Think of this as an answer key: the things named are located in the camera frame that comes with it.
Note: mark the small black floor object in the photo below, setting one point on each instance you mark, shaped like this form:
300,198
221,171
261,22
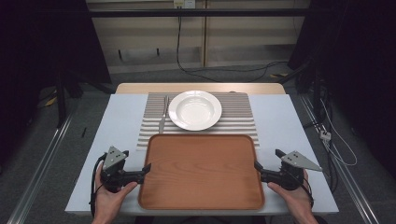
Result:
83,132

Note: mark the person's right hand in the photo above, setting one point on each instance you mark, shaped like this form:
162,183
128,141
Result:
297,200

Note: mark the striped placemat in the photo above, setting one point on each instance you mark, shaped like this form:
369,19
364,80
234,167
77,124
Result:
238,113

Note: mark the black horizontal frame bar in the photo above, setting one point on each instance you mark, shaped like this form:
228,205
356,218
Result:
199,12

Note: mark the person's dark pants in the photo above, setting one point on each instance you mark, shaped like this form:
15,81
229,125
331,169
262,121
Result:
199,220

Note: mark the white power plug block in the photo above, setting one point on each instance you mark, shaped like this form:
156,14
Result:
324,134

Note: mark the black stand leg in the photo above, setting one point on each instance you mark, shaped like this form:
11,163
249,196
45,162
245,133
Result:
294,73

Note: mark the wooden tray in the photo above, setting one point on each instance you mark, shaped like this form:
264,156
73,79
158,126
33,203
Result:
199,174

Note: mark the black curtain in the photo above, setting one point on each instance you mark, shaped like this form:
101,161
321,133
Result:
358,62
37,62

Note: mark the white wall socket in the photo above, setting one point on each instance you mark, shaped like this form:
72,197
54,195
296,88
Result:
184,3

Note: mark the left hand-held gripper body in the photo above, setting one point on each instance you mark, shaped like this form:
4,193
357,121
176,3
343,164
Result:
114,174

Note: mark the white plate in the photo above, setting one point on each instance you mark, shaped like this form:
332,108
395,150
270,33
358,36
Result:
195,110

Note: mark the black metal stand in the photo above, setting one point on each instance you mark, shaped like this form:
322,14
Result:
61,102

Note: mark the person's left hand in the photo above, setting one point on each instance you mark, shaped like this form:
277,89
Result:
107,202

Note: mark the silver fork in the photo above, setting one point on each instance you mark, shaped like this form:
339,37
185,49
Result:
162,119

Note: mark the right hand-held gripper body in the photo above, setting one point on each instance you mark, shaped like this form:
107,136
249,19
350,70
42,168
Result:
291,175

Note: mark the metal floor rail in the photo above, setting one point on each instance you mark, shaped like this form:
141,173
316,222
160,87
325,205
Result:
40,168
342,168

